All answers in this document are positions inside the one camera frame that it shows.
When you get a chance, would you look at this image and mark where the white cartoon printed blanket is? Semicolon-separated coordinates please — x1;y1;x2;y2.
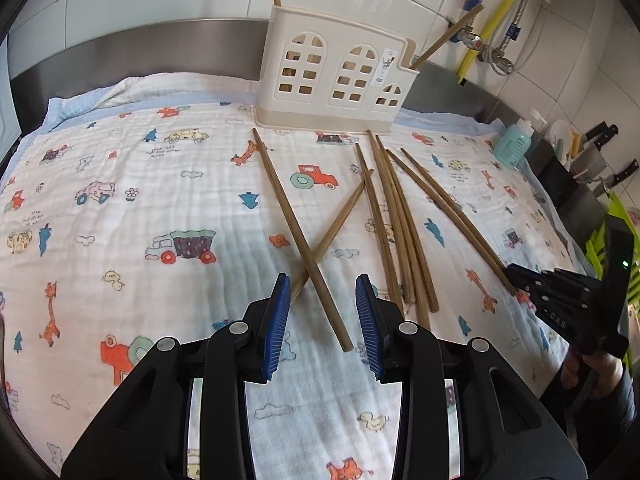
0;72;586;480

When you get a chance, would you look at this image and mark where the teal pump bottle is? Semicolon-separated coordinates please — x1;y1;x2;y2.
492;109;547;170

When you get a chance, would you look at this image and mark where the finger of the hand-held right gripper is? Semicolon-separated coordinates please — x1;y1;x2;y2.
505;263;601;311

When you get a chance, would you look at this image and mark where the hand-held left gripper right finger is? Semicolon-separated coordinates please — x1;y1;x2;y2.
355;274;588;480

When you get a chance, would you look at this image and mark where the cream plastic utensil holder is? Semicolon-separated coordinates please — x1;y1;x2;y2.
254;4;420;133

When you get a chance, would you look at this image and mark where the yellow gas hose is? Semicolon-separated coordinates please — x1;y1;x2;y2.
456;0;549;86

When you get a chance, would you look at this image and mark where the lime green plastic rack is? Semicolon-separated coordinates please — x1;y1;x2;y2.
584;192;640;286

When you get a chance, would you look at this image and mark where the person's right hand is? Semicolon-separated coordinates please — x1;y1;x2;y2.
562;352;626;402

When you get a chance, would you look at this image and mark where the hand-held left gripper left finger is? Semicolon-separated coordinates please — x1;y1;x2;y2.
60;274;292;480

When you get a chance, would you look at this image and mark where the light blue towel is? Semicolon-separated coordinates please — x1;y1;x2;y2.
42;80;588;281

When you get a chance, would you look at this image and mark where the person's right forearm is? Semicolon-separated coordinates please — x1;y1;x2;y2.
545;372;640;480

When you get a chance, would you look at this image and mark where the metal valve with red knob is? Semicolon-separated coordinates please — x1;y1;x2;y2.
459;26;485;52

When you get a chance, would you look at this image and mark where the white spatula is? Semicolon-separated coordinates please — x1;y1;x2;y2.
549;120;572;162

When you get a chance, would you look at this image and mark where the black handled knife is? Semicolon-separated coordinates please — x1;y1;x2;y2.
584;121;622;150
606;159;640;187

